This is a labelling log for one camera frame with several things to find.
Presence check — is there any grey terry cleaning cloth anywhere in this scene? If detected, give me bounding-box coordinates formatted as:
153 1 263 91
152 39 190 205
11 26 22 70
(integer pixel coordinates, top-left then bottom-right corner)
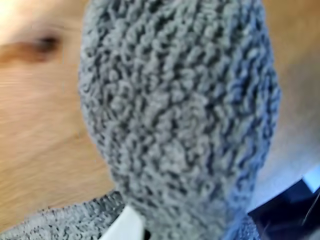
0 0 283 240

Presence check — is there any light blue object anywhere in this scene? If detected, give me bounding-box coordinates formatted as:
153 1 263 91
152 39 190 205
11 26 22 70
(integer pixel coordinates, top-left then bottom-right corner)
301 166 320 194

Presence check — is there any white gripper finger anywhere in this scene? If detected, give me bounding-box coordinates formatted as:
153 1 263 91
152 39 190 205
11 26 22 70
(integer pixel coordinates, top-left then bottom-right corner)
101 204 146 240

